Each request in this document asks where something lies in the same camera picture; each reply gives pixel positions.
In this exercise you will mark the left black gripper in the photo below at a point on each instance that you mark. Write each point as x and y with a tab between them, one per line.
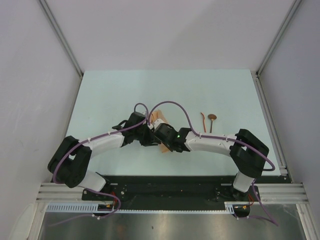
151	140

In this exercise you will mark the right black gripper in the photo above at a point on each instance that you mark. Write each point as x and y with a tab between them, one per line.
164	143

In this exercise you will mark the peach cloth napkin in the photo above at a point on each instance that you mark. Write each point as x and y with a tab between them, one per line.
155	115

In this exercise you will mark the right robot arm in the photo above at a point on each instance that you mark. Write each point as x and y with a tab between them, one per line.
245	149

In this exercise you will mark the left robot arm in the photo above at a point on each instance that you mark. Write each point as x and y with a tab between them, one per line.
69	164

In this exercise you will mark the orange fork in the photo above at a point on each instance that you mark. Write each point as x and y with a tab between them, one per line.
203	122

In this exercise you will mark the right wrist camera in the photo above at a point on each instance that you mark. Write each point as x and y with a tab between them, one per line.
156	124

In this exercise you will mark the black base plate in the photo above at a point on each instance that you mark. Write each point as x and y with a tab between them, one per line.
175	193

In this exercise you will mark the right aluminium frame post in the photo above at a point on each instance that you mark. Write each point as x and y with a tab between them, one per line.
290	15

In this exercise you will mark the aluminium frame post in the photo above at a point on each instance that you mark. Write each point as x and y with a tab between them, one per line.
49	15
290	15

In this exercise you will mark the aluminium front rail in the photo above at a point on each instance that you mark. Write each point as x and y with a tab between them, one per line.
273	193

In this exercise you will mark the left aluminium frame post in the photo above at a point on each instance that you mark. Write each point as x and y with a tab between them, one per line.
49	15

